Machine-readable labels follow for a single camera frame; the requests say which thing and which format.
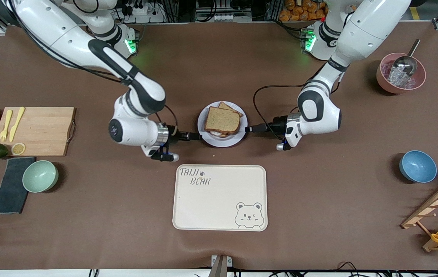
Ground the brown sandwich top bread slice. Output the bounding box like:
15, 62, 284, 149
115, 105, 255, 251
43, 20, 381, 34
204, 107, 241, 135

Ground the orange bread rolls pile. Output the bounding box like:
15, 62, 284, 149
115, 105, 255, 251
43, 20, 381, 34
279, 0, 329, 22

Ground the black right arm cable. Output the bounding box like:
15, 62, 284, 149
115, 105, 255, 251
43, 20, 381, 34
11, 0, 179, 133

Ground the mint green bowl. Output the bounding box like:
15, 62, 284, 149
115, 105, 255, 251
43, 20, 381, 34
22, 160, 59, 193

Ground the wooden drying rack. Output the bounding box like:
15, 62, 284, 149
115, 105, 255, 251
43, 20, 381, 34
401, 178, 438, 253

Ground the brown bread slice under egg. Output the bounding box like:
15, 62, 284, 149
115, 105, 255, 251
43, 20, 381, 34
218, 102, 243, 138

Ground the wooden cutting board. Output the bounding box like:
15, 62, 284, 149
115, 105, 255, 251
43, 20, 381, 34
0, 107, 77, 157

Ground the blue bowl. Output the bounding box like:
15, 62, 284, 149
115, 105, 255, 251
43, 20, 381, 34
399, 150, 438, 184

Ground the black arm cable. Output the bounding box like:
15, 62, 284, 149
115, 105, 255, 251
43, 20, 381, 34
11, 0, 179, 133
253, 63, 331, 141

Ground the white power strip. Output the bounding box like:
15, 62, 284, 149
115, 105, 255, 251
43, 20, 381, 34
214, 13, 243, 22
119, 0, 165, 23

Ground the clear ice cubes pile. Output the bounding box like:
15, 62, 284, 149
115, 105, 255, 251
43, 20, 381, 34
382, 63, 415, 89

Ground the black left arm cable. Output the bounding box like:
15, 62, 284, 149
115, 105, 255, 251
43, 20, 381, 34
253, 63, 331, 141

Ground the pink bowl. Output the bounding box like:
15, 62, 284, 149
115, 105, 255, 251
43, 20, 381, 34
376, 53, 427, 94

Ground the lavender round plate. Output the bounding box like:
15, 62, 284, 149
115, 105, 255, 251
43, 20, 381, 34
197, 101, 248, 148

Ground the metal scoop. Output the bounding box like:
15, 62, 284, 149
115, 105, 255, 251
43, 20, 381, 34
391, 38, 421, 76

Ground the yellow plastic fork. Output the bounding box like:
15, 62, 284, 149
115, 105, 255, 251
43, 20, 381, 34
0, 110, 13, 142

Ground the yellow plastic knife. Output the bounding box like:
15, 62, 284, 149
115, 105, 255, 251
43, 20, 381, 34
9, 107, 26, 142

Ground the cream bear print tray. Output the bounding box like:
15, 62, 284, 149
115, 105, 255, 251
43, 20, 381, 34
172, 164, 268, 232

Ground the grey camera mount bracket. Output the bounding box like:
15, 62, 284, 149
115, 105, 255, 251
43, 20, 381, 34
208, 255, 233, 277

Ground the dark grey cloth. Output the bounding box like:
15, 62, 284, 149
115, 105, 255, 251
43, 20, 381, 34
0, 157, 36, 214

